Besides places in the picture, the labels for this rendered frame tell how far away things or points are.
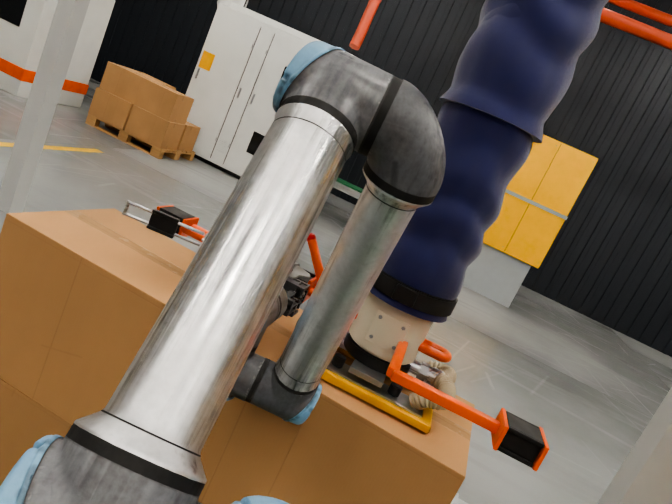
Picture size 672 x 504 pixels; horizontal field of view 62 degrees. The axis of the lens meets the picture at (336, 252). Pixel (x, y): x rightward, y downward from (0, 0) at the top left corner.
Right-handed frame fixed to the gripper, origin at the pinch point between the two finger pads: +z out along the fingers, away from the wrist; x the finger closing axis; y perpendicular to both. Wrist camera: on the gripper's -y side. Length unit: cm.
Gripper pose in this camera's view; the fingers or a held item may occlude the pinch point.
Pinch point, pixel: (288, 277)
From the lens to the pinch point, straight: 137.0
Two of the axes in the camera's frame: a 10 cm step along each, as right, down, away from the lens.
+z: 2.2, -1.3, 9.7
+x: 4.1, -8.9, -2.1
